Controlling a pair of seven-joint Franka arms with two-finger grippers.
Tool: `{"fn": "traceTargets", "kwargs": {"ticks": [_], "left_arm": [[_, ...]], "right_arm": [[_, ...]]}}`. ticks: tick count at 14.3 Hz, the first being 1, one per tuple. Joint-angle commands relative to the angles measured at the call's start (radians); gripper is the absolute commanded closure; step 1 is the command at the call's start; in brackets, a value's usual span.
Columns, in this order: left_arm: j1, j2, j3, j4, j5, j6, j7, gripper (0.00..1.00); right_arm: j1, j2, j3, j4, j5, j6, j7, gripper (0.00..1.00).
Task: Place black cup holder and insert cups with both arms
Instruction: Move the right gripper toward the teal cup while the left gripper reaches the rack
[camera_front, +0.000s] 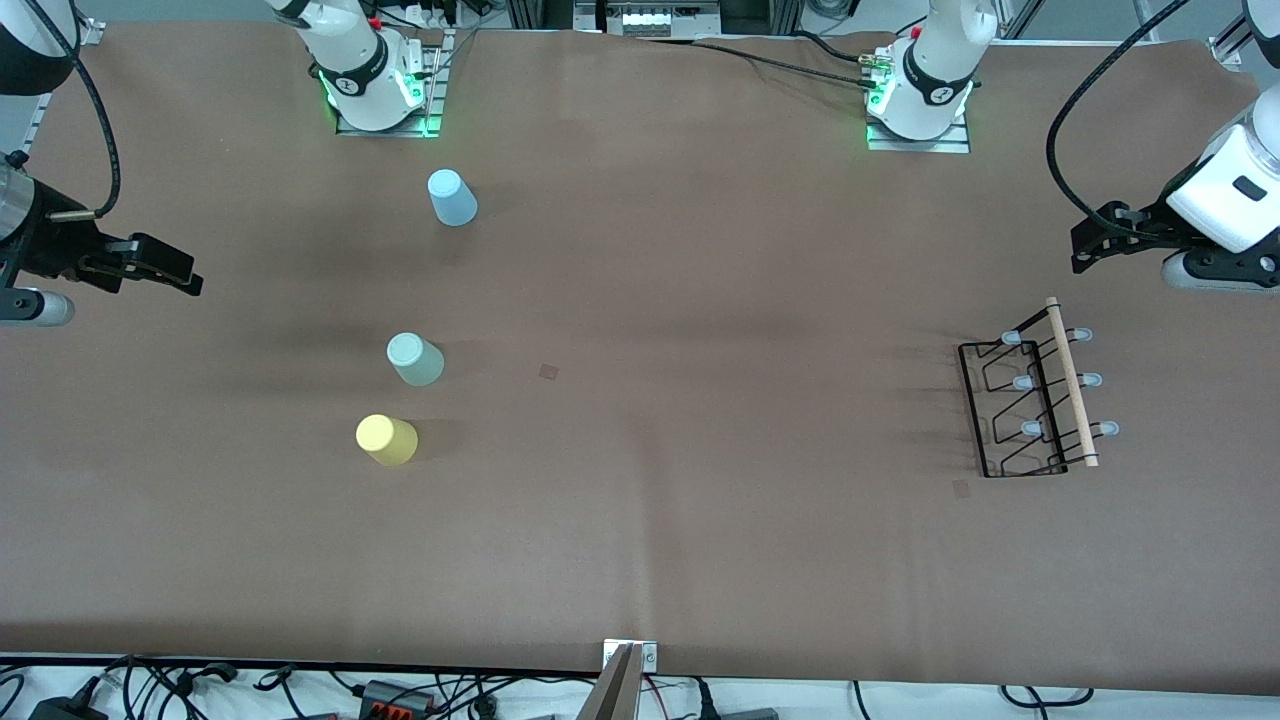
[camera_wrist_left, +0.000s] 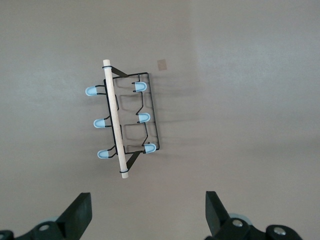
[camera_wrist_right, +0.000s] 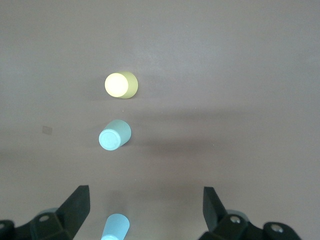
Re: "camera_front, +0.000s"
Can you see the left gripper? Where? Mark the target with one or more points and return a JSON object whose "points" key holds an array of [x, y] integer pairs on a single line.
{"points": [[1147, 232]]}

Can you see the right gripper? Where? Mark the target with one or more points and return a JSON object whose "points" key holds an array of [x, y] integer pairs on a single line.
{"points": [[45, 246]]}

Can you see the pale green plastic cup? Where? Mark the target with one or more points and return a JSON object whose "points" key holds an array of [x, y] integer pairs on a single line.
{"points": [[415, 360]]}

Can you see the yellow plastic cup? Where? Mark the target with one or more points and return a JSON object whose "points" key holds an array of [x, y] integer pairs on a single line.
{"points": [[387, 440]]}

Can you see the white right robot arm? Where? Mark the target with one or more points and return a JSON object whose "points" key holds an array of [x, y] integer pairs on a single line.
{"points": [[355, 50]]}

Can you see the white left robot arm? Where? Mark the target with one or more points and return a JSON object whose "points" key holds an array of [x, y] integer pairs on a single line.
{"points": [[935, 70]]}

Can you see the light blue plastic cup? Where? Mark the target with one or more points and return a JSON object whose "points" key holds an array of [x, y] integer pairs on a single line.
{"points": [[453, 200]]}

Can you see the black power adapter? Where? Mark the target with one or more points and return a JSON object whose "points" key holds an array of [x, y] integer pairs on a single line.
{"points": [[65, 710]]}

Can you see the black connector box orange clips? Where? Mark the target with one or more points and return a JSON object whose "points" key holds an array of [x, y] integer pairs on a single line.
{"points": [[395, 700]]}

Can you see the grey power strip box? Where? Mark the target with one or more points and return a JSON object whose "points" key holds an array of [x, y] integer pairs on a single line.
{"points": [[650, 18]]}

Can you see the brown paper table cover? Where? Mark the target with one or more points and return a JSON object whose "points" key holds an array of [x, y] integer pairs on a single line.
{"points": [[700, 550]]}

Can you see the flat grey box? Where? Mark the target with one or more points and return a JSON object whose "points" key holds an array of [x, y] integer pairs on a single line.
{"points": [[748, 714]]}

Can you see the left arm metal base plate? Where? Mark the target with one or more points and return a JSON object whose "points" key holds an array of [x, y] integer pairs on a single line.
{"points": [[915, 145]]}

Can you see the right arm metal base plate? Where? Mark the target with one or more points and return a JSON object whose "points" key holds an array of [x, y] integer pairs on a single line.
{"points": [[432, 100]]}

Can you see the aluminium camera mount bar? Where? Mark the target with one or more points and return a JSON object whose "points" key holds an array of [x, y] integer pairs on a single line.
{"points": [[615, 690]]}

